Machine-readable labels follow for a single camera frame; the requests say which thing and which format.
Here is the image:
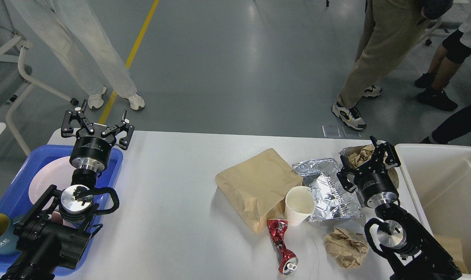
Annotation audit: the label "white office chair right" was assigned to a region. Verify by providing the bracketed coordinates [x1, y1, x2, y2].
[420, 18, 462, 46]

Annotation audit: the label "crumpled aluminium foil tray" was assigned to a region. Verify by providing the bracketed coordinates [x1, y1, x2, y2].
[291, 158, 362, 226]

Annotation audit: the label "person in black shorts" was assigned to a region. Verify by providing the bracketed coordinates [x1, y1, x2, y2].
[415, 12, 471, 111]

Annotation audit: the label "person in khaki trousers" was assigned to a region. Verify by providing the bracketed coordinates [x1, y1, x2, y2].
[331, 0, 453, 131]

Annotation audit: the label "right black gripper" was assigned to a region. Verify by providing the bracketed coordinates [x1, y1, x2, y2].
[337, 135, 401, 208]

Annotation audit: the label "teal mug yellow inside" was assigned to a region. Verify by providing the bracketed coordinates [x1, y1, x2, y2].
[0, 213, 23, 256]

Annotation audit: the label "grey office chair left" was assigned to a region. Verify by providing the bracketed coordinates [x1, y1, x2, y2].
[0, 0, 79, 155]

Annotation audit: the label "person in white trousers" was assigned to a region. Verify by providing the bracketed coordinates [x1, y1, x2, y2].
[11, 0, 145, 110]

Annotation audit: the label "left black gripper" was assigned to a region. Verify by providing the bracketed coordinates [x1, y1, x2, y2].
[61, 100, 135, 172]

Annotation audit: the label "pink plate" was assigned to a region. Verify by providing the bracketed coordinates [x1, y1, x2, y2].
[28, 156, 104, 210]

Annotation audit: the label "blue plastic tray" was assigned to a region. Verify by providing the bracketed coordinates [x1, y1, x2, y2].
[0, 145, 123, 277]

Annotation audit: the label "white paper cup upright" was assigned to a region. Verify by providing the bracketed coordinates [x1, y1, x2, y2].
[284, 186, 315, 226]

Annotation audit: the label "crushed red can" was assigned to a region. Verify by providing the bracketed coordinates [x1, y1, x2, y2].
[266, 219, 299, 275]

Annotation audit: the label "floor outlet plates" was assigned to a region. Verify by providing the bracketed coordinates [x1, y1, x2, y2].
[322, 124, 362, 138]

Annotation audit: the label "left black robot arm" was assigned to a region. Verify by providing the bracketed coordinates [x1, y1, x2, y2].
[1, 101, 134, 280]

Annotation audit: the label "pink mug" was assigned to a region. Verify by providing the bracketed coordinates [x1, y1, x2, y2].
[46, 211, 77, 231]

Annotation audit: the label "crumpled brown paper ball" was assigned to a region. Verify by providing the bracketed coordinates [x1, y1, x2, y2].
[324, 227, 369, 269]

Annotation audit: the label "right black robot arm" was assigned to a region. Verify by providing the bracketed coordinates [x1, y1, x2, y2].
[337, 136, 462, 280]

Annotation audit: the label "brown paper bag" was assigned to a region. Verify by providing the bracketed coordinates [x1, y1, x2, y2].
[215, 148, 303, 234]

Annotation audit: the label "foil bowl with paper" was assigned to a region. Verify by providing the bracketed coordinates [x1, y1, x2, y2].
[339, 144, 399, 189]

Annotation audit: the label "white plastic bin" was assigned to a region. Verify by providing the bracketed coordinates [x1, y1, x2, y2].
[395, 144, 471, 280]

